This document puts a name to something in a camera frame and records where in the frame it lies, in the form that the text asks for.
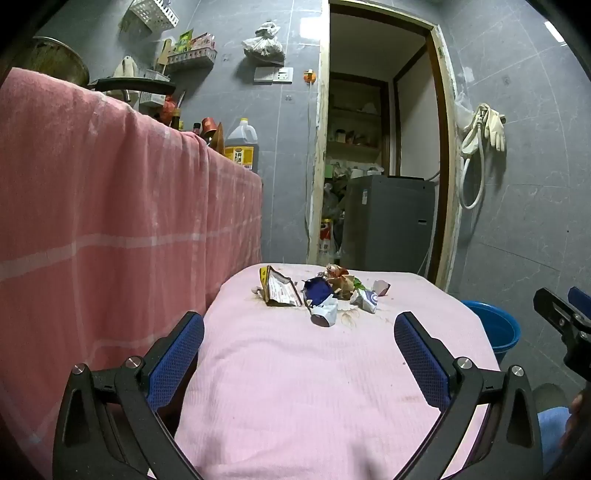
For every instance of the wall switch and socket panel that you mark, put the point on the wall switch and socket panel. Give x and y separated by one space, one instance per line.
273 75

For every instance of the dark glass bottle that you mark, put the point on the dark glass bottle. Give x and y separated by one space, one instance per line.
176 120

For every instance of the blue foil wrapper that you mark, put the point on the blue foil wrapper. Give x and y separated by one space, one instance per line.
318 290

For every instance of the pink tablecloth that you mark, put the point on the pink tablecloth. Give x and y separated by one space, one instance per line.
300 392

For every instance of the red plastic item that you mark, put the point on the red plastic item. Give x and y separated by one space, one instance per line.
170 108

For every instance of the yellow brown snack wrapper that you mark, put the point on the yellow brown snack wrapper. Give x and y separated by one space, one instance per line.
279 290

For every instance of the orange wall hook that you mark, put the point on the orange wall hook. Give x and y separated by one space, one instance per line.
309 76

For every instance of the white red rice sack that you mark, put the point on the white red rice sack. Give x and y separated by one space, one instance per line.
328 237

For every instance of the red seasoning packet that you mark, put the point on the red seasoning packet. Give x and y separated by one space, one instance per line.
203 42

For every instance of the wall shelf rack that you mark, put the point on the wall shelf rack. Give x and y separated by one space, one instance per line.
191 57

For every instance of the person's right forearm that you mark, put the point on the person's right forearm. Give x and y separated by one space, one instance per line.
575 424

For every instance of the wooden shelf unit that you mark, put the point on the wooden shelf unit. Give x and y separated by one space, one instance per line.
355 147

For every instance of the person's blue jeans leg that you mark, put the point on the person's blue jeans leg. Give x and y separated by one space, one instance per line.
551 434

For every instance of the grey plastic bag bundle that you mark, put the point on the grey plastic bag bundle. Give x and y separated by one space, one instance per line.
332 201

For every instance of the grey purple wrapper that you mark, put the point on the grey purple wrapper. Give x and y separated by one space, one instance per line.
381 287

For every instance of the metal basin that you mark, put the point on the metal basin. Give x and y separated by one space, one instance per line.
55 60

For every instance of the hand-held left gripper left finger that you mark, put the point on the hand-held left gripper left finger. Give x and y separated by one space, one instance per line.
178 360

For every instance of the orange striped snack wrapper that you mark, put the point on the orange striped snack wrapper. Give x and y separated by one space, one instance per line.
336 271

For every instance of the beige rag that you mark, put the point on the beige rag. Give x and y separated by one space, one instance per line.
125 67

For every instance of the black pan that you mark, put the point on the black pan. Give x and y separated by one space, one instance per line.
134 85

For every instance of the pink checked cloth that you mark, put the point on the pink checked cloth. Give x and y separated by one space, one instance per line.
92 207

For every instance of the soy sauce bottle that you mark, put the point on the soy sauce bottle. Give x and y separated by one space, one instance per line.
196 128

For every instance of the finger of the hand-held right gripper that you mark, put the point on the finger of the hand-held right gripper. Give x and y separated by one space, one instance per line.
551 307
581 300

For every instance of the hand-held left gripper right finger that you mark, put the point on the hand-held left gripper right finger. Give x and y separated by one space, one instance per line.
420 357

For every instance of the grey washing machine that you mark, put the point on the grey washing machine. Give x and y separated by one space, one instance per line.
388 226

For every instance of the hanging plastic bag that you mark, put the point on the hanging plastic bag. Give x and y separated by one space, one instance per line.
263 44

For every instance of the cream rubber glove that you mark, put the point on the cream rubber glove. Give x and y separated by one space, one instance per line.
495 127

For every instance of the wooden door frame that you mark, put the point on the wooden door frame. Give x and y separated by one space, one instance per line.
321 138

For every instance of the white blue wrapper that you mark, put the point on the white blue wrapper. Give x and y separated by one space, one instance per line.
367 301

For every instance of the green seasoning packet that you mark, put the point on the green seasoning packet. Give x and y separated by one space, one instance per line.
185 40

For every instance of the cooking oil jug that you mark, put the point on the cooking oil jug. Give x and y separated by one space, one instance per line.
241 147

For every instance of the brown red standing pouch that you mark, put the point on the brown red standing pouch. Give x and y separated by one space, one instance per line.
213 131

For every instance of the white wall basket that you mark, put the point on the white wall basket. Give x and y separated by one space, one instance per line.
150 11

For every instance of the small white basket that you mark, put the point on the small white basket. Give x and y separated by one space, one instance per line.
152 94

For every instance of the blue plastic bucket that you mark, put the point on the blue plastic bucket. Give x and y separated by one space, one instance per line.
496 330

